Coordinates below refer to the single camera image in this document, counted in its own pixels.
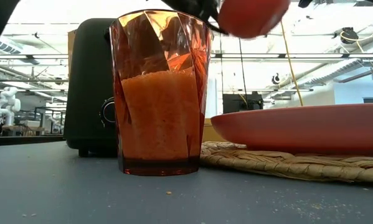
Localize orange faceted plastic cup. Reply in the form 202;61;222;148
109;9;212;177

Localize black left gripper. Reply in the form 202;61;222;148
161;0;229;34

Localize round woven straw placemat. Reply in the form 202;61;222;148
200;141;373;184

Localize orange cereal box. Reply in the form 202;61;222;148
67;29;78;78

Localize yellow extension cable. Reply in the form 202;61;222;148
279;21;305;108

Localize coral plastic bowl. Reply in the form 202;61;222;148
218;0;290;40

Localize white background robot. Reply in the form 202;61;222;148
0;86;22;127

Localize black two-slot toaster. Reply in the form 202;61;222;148
63;17;118;158

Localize pink plastic plate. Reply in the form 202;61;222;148
210;103;373;156

